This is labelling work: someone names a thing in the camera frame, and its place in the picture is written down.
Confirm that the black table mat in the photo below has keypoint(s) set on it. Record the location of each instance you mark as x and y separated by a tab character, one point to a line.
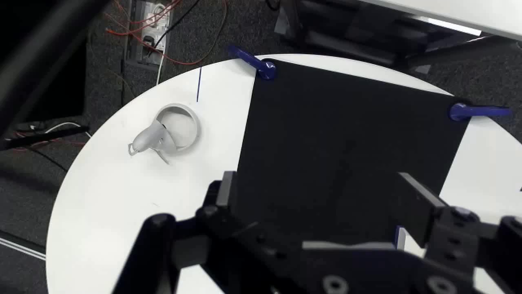
337	136

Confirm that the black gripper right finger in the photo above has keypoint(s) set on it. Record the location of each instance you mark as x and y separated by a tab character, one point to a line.
418	210

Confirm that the blue clamp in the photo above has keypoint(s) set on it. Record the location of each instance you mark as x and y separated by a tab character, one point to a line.
255	63
479	112

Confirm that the white round pedestal table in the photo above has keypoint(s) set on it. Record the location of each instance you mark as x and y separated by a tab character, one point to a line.
120	197

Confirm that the grey metal post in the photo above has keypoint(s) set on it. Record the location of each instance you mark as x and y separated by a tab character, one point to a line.
143	66

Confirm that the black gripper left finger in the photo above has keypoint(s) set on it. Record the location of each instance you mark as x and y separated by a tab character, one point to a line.
224	193

